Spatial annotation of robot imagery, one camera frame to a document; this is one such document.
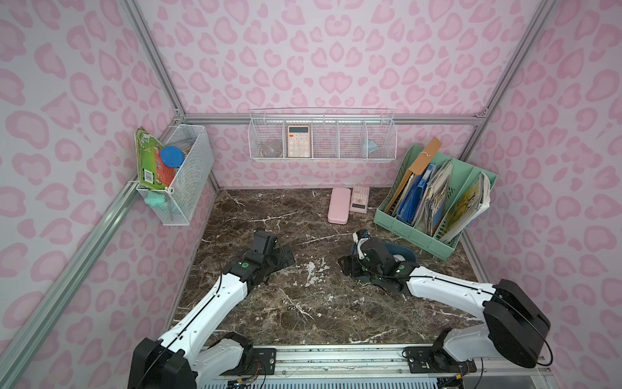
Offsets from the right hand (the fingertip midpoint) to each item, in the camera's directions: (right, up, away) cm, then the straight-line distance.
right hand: (346, 259), depth 85 cm
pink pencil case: (0, +20, +28) cm, 35 cm away
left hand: (-22, +3, -2) cm, 23 cm away
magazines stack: (+32, +23, +1) cm, 39 cm away
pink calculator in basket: (-18, +44, +8) cm, 48 cm away
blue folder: (+26, +18, +11) cm, 33 cm away
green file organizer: (+47, +30, +10) cm, 57 cm away
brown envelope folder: (+23, +31, -5) cm, 39 cm away
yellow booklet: (+44, +21, -5) cm, 48 cm away
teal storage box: (+21, +2, +9) cm, 23 cm away
